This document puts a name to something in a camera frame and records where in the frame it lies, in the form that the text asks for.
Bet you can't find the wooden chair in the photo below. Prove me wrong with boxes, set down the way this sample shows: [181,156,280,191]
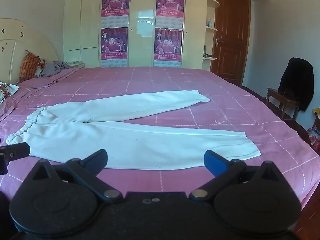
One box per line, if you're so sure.
[266,87,300,121]

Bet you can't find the pink checked bedspread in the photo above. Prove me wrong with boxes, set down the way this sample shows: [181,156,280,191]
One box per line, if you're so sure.
[0,67,320,207]

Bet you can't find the red white bag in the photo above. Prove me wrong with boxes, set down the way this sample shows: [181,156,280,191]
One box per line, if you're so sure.
[307,126,320,153]

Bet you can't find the cream wardrobe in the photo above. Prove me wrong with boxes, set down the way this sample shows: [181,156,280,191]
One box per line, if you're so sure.
[62,0,208,69]

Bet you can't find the cream corner shelf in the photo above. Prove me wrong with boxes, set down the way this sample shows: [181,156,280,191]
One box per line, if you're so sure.
[205,0,220,61]

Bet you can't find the orange patterned pillow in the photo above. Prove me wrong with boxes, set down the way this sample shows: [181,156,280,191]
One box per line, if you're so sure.
[18,50,46,83]

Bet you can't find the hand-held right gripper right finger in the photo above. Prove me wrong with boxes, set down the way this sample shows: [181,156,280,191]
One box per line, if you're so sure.
[189,150,293,202]

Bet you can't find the folded pale cloth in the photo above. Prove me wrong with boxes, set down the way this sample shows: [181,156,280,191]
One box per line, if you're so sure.
[66,60,86,69]

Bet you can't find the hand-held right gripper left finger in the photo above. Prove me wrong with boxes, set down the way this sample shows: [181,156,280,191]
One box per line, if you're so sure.
[21,149,123,203]

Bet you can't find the black jacket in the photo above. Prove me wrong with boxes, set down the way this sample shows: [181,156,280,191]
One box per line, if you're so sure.
[278,57,315,112]

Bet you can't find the white pants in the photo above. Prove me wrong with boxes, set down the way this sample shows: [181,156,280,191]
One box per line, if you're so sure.
[5,89,262,171]

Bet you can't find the cream headboard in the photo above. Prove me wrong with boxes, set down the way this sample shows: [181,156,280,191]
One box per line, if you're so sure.
[0,18,64,84]

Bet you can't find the white patterned pillow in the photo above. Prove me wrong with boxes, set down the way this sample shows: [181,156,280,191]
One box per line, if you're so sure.
[0,81,20,105]

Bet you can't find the brown wooden door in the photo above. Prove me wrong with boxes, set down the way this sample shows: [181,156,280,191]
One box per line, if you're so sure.
[210,0,251,87]

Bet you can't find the grey crumpled cloth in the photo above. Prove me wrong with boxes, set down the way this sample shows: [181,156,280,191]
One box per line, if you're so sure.
[39,60,73,78]

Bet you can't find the purple wall poster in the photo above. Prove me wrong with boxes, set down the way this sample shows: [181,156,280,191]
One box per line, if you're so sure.
[100,28,129,68]
[155,0,185,29]
[101,0,131,28]
[153,29,183,69]

